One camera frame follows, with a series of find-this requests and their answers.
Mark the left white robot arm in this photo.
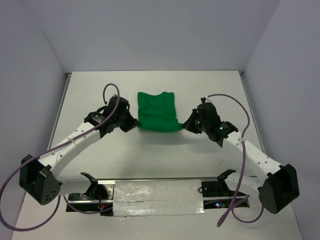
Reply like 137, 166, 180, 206
19, 95, 140, 205

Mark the silver tape patch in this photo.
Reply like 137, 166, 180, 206
113, 179, 205, 217

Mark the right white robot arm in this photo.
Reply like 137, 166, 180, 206
182, 102, 300, 214

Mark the green t shirt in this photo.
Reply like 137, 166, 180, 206
137, 91, 183, 133

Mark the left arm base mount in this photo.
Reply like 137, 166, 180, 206
63, 172, 114, 217

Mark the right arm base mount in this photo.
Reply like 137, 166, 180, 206
198, 169, 236, 209

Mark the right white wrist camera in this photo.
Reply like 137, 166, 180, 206
200, 97, 212, 104

